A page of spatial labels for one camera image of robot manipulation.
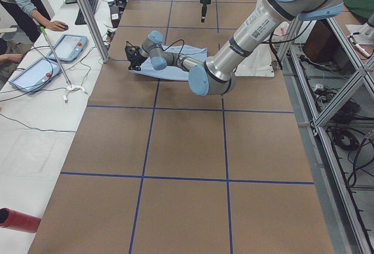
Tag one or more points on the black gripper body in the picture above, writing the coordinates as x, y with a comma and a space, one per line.
134, 58
203, 0

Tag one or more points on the far teach pendant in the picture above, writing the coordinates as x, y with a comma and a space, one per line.
69, 46

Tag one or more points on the teach pendant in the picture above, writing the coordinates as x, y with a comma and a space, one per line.
69, 46
35, 76

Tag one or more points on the near teach pendant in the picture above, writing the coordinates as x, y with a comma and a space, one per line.
35, 76

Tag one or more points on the metal rod with green tip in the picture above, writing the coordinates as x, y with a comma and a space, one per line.
70, 87

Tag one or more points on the person in black shirt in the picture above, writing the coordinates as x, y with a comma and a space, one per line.
11, 51

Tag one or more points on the person in grey shirt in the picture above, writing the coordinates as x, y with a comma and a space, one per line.
28, 14

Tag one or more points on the red cylinder bottle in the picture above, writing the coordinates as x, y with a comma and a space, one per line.
18, 221

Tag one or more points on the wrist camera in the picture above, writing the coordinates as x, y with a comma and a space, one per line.
131, 51

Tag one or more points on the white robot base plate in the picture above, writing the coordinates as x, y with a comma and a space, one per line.
259, 63

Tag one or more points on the grey aluminium frame post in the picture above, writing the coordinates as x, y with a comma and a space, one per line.
93, 29

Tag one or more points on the aluminium frame rack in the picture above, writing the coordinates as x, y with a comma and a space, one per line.
335, 83

